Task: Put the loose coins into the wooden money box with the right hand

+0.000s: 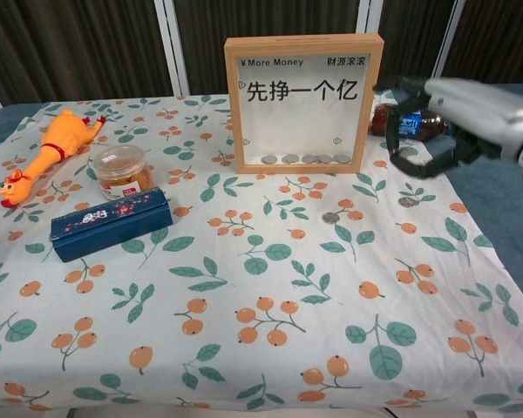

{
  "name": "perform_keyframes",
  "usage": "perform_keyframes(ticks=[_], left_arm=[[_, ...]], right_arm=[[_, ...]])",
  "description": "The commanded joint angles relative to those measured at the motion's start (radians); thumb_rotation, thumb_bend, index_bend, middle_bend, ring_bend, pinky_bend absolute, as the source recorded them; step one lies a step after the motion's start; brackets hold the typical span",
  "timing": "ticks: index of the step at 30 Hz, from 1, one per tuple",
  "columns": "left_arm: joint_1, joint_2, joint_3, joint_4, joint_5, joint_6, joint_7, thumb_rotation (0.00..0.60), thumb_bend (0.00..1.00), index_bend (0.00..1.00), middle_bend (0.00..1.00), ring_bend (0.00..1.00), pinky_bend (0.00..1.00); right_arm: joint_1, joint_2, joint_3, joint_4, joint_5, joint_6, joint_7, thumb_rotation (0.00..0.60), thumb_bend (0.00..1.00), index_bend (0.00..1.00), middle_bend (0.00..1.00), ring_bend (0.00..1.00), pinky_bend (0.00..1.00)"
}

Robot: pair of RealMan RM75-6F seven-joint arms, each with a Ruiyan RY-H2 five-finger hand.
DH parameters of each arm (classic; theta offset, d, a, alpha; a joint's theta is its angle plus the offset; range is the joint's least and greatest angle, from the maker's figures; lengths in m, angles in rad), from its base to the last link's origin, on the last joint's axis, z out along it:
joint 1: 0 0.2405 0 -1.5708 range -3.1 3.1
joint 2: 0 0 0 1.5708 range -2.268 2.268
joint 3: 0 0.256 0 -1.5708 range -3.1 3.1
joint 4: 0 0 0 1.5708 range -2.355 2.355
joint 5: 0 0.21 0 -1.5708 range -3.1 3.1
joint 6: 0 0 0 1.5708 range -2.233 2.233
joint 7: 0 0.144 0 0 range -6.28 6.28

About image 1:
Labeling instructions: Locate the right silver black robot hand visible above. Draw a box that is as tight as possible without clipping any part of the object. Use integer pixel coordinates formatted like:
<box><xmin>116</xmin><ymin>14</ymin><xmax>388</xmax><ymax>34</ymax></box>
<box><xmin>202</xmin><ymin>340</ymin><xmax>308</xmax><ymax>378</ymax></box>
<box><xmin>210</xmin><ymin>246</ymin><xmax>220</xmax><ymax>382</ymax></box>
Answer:
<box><xmin>372</xmin><ymin>76</ymin><xmax>523</xmax><ymax>179</ymax></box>

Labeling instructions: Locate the cola bottle with blue label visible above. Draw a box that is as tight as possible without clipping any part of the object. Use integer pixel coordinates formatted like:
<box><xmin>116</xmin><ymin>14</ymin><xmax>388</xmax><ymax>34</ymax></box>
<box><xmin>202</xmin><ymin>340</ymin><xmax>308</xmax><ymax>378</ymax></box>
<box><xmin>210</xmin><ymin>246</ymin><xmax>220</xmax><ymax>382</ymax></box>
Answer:
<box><xmin>369</xmin><ymin>103</ymin><xmax>452</xmax><ymax>143</ymax></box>

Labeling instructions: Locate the dark pleated curtain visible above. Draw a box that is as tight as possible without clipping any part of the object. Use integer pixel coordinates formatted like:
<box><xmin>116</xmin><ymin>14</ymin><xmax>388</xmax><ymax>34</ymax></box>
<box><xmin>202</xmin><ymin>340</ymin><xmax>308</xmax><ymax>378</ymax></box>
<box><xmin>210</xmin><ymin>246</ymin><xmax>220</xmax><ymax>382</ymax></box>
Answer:
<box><xmin>0</xmin><ymin>0</ymin><xmax>175</xmax><ymax>105</ymax></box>
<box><xmin>173</xmin><ymin>0</ymin><xmax>457</xmax><ymax>95</ymax></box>
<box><xmin>438</xmin><ymin>0</ymin><xmax>523</xmax><ymax>88</ymax></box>

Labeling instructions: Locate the fruit and leaf print tablecloth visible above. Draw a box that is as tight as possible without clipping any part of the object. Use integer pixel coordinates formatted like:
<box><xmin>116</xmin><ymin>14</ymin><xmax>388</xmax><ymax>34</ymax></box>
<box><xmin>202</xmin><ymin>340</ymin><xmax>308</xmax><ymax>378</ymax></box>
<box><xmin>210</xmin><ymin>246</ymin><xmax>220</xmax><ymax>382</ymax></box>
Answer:
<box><xmin>0</xmin><ymin>89</ymin><xmax>523</xmax><ymax>413</ymax></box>

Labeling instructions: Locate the clear plastic snack jar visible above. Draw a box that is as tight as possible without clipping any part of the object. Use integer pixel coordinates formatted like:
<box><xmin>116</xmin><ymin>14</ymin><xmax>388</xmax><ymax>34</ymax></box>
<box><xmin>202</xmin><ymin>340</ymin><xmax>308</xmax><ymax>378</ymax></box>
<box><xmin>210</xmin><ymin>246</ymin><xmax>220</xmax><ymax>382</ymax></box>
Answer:
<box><xmin>92</xmin><ymin>145</ymin><xmax>154</xmax><ymax>201</ymax></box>

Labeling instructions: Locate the dark blue rectangular box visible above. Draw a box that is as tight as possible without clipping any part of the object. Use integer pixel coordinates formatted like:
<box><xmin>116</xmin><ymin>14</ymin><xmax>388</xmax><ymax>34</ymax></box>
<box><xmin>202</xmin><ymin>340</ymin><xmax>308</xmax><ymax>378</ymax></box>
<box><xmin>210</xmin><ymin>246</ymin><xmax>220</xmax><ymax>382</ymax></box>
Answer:
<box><xmin>50</xmin><ymin>185</ymin><xmax>174</xmax><ymax>264</ymax></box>

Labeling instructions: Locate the orange rubber chicken toy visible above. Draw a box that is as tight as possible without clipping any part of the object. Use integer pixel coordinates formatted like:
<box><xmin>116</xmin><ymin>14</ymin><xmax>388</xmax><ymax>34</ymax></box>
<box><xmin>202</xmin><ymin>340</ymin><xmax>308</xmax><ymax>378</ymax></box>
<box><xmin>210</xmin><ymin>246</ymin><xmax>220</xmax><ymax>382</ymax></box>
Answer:
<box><xmin>0</xmin><ymin>108</ymin><xmax>108</xmax><ymax>209</ymax></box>

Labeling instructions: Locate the wooden frame money box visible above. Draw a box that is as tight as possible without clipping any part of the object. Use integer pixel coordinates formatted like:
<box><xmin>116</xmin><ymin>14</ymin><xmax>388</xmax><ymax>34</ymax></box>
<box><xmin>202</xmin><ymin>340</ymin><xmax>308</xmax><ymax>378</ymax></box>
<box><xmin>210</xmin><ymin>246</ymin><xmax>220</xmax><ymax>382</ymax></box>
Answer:
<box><xmin>224</xmin><ymin>32</ymin><xmax>385</xmax><ymax>175</ymax></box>

